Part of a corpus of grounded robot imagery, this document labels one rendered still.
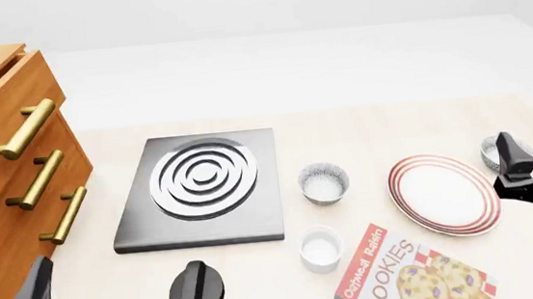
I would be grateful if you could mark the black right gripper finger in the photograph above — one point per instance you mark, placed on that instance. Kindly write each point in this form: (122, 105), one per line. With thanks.
(514, 157)

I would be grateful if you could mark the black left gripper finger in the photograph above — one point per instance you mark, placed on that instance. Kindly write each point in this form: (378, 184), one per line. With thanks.
(32, 297)

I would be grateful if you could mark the black patterned bowl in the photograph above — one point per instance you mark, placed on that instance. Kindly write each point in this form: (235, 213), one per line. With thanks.
(489, 151)
(324, 184)

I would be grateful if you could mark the white plate with red rings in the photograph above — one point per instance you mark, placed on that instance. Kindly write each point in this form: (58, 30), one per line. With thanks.
(439, 192)

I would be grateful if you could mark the flat black stove plate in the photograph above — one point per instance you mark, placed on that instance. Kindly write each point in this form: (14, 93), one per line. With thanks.
(138, 226)

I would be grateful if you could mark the oatmeal raisin cookies box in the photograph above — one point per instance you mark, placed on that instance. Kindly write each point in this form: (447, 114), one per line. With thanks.
(403, 275)

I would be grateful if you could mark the round black stove knob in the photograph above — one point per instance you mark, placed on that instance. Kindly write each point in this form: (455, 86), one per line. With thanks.
(196, 290)

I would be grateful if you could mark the small white ramekin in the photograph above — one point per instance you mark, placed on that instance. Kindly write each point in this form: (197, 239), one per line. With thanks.
(321, 250)

